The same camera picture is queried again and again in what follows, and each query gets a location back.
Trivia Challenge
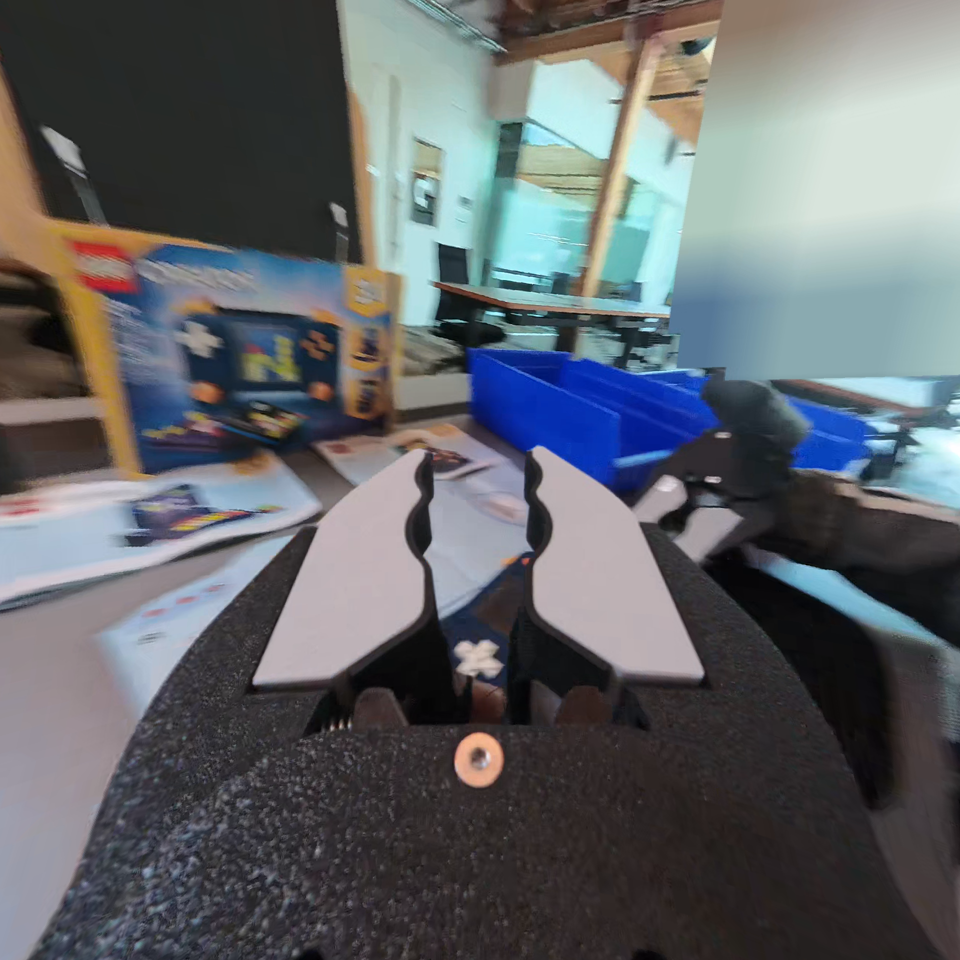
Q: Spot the wooden pillar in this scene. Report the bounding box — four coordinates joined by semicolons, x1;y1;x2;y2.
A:
581;33;665;301

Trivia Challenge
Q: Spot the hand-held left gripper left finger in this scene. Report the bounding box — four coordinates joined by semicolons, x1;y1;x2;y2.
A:
252;448;436;693

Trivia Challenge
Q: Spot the yellow blue toy brick box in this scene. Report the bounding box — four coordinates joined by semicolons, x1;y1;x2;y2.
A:
52;221;402;477

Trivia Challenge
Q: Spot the instruction booklet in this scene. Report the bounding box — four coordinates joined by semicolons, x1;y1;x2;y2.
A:
311;423;500;489
97;480;530;714
0;450;324;609

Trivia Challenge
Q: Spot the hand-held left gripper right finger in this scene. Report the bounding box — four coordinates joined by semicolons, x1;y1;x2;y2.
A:
523;444;708;689

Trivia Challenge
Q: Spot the white cross brick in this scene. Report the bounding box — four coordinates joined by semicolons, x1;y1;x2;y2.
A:
453;639;505;676

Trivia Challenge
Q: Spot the person's right forearm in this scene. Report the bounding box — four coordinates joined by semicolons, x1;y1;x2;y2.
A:
780;468;960;601

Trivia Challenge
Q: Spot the large black backdrop board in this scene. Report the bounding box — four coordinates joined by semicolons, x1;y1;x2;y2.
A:
0;0;363;264

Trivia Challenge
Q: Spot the blue toy brick game console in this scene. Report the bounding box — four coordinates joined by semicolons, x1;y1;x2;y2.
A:
438;551;534;721

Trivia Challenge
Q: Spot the blue plastic bin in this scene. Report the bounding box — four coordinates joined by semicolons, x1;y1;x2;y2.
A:
465;347;875;492

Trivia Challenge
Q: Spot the black office chair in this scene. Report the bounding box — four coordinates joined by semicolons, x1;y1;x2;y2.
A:
435;241;505;350

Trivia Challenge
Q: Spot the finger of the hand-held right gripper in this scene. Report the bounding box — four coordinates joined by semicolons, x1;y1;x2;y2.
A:
677;502;753;565
632;477;689;528

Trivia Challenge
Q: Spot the wooden top office desk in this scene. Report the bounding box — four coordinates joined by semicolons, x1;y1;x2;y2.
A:
431;281;672;354

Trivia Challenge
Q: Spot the closed instruction booklet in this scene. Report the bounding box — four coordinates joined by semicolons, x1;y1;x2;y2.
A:
311;423;500;489
0;450;324;609

